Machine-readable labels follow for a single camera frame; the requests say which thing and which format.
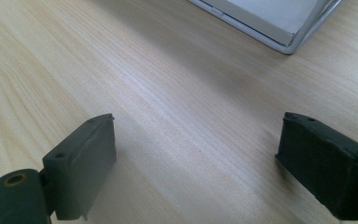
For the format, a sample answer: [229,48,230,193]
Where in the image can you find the grey flat box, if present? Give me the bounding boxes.
[200,0,333,48]

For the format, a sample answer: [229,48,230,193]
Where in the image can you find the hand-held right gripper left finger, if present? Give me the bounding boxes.
[42,113,117,221]

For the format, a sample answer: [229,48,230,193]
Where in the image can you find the white metal tray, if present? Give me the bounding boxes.
[187,0,345,56]

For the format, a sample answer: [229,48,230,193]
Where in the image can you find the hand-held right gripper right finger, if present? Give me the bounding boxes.
[275,112,358,221]

